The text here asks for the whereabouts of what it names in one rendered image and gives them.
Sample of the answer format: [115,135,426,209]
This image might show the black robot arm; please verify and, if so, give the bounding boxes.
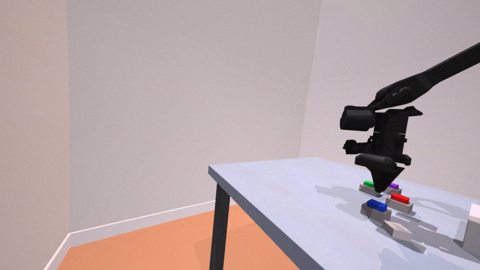
[340,42,480,155]

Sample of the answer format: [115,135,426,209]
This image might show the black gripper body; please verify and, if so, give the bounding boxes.
[354,132,412,172]

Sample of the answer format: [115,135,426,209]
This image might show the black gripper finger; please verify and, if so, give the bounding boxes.
[383,166,405,192]
[366,167,398,193]

